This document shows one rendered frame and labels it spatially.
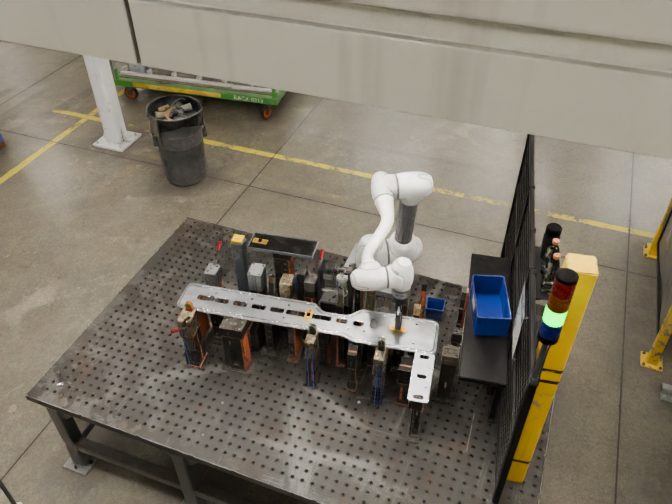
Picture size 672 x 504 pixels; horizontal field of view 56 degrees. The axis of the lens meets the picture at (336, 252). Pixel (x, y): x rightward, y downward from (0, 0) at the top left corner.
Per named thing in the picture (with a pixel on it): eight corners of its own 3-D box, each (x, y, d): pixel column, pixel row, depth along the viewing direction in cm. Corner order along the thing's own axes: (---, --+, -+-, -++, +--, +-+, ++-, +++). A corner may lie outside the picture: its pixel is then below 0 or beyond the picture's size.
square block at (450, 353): (434, 401, 324) (441, 355, 300) (436, 389, 330) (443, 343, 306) (450, 404, 323) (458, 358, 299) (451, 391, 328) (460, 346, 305)
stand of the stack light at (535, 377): (521, 394, 229) (556, 279, 192) (521, 379, 235) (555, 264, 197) (541, 398, 228) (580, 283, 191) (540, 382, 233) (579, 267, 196)
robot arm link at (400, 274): (409, 276, 305) (382, 279, 303) (412, 252, 295) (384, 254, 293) (415, 292, 297) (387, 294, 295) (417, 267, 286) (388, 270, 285)
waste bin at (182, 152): (148, 185, 592) (131, 115, 545) (178, 156, 630) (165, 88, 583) (195, 196, 579) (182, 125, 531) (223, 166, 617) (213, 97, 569)
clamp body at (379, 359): (366, 404, 323) (368, 360, 300) (370, 386, 332) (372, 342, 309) (383, 408, 321) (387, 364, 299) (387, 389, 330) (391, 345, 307)
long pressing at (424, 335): (172, 311, 333) (171, 309, 332) (189, 282, 350) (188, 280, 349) (435, 356, 309) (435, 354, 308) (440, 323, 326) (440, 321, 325)
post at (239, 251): (237, 300, 380) (229, 244, 351) (242, 291, 385) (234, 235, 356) (249, 302, 378) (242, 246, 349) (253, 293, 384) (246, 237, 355)
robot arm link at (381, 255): (354, 258, 393) (353, 231, 378) (383, 254, 394) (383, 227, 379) (358, 276, 381) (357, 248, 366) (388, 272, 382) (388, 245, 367)
